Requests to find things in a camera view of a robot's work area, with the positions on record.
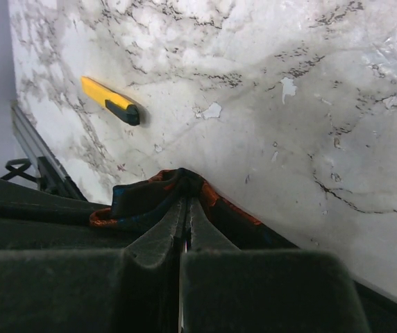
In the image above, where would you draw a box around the yellow utility knife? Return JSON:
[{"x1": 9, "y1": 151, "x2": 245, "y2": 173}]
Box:
[{"x1": 81, "y1": 76, "x2": 140, "y2": 126}]

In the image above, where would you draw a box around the black orange floral tie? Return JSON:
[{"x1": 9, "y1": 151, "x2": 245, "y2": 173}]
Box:
[{"x1": 90, "y1": 168, "x2": 297, "y2": 250}]

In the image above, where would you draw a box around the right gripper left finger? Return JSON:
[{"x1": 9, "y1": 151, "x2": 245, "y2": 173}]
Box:
[{"x1": 0, "y1": 199, "x2": 187, "y2": 332}]

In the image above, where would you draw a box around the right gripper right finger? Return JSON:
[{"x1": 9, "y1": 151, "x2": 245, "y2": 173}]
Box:
[{"x1": 180, "y1": 199, "x2": 370, "y2": 332}]

